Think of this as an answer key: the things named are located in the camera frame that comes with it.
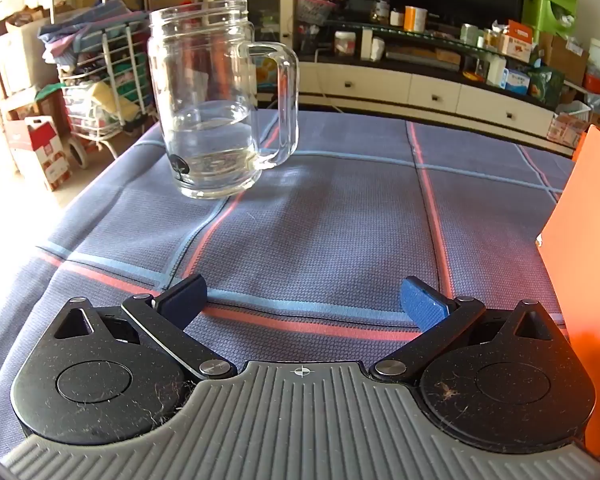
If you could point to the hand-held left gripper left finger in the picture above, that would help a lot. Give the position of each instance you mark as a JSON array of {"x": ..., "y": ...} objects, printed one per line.
[{"x": 180, "y": 300}]

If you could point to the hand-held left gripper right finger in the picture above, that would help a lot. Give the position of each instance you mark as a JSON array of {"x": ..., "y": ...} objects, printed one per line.
[{"x": 425, "y": 302}]

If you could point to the orange plastic box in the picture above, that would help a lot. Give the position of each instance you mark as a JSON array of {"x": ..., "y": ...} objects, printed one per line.
[{"x": 587, "y": 260}]

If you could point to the blue plaid cloth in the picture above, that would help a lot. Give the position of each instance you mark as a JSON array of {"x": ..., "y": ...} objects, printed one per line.
[{"x": 330, "y": 230}]

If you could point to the red and white carton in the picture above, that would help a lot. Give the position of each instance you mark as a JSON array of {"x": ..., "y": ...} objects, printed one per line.
[{"x": 40, "y": 152}]

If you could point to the white low television cabinet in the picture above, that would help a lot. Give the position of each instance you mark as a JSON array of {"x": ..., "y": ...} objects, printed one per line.
[{"x": 430, "y": 90}]

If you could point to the blue and white box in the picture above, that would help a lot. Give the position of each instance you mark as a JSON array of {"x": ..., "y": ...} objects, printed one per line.
[{"x": 516, "y": 81}]

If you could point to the green snack packet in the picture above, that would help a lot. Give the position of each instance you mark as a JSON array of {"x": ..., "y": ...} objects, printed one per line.
[{"x": 545, "y": 87}]

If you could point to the glass jar with white lid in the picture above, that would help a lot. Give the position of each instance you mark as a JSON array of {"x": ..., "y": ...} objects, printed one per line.
[{"x": 344, "y": 44}]

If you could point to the orange and white box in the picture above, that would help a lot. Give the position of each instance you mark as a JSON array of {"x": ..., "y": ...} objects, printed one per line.
[{"x": 517, "y": 42}]

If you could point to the brown cardboard box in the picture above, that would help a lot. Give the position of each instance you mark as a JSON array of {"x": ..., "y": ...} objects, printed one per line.
[{"x": 565, "y": 60}]

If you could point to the orange tin can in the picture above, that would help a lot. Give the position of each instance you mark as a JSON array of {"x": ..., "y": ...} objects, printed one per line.
[{"x": 414, "y": 19}]

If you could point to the stack of brown cardboard boxes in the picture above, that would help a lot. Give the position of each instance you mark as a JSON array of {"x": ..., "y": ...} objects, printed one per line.
[{"x": 20, "y": 50}]

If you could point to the white glass-door cabinet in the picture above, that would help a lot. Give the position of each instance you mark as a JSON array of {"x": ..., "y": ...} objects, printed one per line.
[{"x": 272, "y": 15}]

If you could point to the pink plastic basket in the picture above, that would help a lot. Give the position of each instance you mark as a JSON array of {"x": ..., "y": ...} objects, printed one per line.
[{"x": 314, "y": 10}]

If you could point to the green plastic rack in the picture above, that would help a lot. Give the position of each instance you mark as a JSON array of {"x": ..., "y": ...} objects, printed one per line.
[{"x": 547, "y": 0}]

